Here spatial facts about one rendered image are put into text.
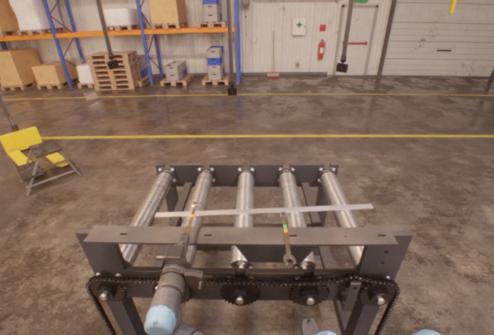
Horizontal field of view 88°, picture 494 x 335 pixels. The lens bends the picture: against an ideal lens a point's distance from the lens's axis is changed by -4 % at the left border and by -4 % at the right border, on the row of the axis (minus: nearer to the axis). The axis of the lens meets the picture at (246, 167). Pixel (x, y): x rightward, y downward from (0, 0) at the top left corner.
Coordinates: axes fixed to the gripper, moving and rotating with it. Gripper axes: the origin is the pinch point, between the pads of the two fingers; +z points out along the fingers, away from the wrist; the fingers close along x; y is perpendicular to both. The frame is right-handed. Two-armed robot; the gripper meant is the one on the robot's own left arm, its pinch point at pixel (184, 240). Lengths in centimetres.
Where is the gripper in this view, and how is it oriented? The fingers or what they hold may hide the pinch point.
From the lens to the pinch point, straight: 97.7
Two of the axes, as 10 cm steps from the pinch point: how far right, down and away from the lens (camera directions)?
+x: 0.2, 8.6, 5.0
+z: 0.3, -5.0, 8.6
